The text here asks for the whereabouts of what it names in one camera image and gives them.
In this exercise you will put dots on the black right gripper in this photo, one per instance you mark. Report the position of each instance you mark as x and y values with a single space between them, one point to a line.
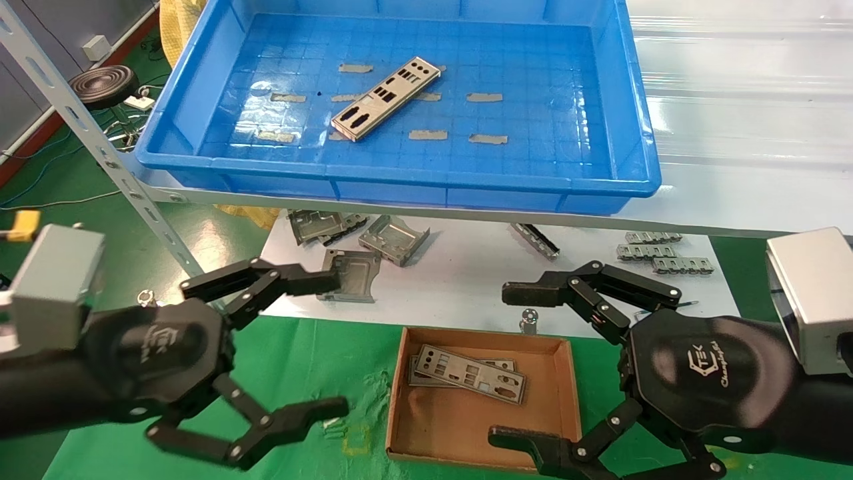
700 373

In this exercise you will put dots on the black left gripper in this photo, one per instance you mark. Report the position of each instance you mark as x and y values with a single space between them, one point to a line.
160 353

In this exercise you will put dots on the silver metal shield plate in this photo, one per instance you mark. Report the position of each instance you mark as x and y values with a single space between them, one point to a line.
416 378
386 100
473 376

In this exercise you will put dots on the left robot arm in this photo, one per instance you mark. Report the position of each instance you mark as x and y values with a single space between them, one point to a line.
40 393

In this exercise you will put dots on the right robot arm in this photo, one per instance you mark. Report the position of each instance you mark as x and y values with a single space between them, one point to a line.
826 413

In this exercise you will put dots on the grey metal tray-shaped plate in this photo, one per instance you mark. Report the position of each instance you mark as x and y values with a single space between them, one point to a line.
360 276

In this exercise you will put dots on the shallow cardboard box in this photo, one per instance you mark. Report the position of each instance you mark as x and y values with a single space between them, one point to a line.
466 426

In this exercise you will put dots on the blue plastic tray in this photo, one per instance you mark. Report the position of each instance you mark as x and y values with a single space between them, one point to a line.
533 153

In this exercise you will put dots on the green table cloth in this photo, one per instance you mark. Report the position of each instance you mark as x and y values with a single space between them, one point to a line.
333 346

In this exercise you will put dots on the silver metal binder clip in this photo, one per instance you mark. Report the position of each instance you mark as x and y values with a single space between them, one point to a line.
527 325
140 297

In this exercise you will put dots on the dark grey metal part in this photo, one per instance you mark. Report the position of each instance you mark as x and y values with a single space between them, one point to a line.
325 238

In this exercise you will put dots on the grey metal connector strip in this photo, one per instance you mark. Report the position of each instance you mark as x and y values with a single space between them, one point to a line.
641 252
683 265
653 236

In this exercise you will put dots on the flat grey metal part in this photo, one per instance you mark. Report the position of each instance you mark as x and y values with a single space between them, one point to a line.
353 225

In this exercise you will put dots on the perforated grey shelf upright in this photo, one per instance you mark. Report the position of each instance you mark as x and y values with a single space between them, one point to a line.
94 143

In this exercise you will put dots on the white power plug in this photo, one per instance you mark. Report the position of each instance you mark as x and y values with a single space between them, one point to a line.
140 102

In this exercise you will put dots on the black round disc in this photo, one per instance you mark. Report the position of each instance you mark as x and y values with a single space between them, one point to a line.
103 83

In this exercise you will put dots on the grey metal cage bracket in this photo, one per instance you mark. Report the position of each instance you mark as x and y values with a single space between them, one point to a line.
310 225

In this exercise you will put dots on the narrow grey metal rail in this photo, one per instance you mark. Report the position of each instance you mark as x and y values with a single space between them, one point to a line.
535 241

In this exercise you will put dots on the grey U-shaped metal bracket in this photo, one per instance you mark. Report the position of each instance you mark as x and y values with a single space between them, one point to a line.
390 241

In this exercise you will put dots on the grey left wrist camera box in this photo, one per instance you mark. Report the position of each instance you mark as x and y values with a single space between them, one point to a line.
56 286

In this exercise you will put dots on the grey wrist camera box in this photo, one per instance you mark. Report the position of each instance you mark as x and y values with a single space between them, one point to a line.
813 300
56 286

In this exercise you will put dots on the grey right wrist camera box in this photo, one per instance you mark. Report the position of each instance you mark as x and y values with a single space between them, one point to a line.
813 300

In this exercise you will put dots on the white wall box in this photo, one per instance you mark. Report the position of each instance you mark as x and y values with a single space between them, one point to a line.
96 46

